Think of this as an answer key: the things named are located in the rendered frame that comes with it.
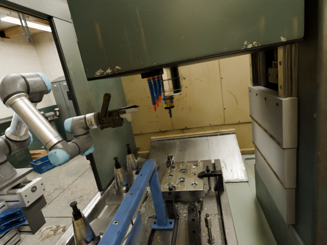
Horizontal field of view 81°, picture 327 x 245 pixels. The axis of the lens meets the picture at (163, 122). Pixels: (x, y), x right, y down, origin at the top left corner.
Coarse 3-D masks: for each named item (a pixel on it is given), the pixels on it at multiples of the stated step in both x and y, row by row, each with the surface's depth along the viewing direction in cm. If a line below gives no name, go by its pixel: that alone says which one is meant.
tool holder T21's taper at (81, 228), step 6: (84, 216) 43; (72, 222) 42; (78, 222) 41; (84, 222) 42; (78, 228) 41; (84, 228) 42; (90, 228) 43; (78, 234) 41; (84, 234) 42; (90, 234) 43; (78, 240) 42; (84, 240) 42; (90, 240) 43
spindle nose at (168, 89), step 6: (168, 72) 83; (174, 72) 85; (180, 72) 89; (162, 78) 84; (168, 78) 84; (174, 78) 85; (180, 78) 88; (162, 84) 84; (168, 84) 84; (174, 84) 85; (180, 84) 88; (162, 90) 85; (168, 90) 85; (174, 90) 86; (180, 90) 88; (162, 96) 86
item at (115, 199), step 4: (112, 196) 61; (116, 196) 60; (120, 196) 60; (124, 196) 60; (108, 200) 59; (112, 200) 59; (116, 200) 58; (120, 200) 58; (108, 204) 58; (112, 204) 58; (116, 204) 57; (120, 204) 57
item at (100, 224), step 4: (96, 220) 51; (100, 220) 51; (104, 220) 51; (108, 220) 51; (92, 224) 50; (96, 224) 50; (100, 224) 50; (104, 224) 49; (108, 224) 49; (92, 228) 49; (96, 228) 48; (100, 228) 48; (104, 228) 48; (100, 232) 47; (104, 232) 47
